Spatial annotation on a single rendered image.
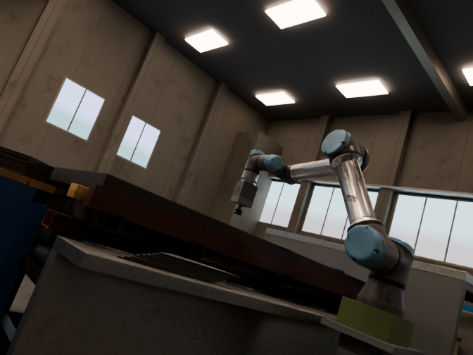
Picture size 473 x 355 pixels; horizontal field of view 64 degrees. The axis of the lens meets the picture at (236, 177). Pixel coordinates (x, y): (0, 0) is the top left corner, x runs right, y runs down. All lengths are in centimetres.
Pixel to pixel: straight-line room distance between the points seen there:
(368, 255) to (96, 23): 1049
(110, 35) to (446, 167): 929
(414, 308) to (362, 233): 96
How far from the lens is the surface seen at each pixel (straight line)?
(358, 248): 122
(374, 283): 133
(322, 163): 166
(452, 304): 207
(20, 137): 1022
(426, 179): 1066
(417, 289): 213
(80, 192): 109
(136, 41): 1162
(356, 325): 132
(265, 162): 171
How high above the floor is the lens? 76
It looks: 12 degrees up
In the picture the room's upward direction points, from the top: 19 degrees clockwise
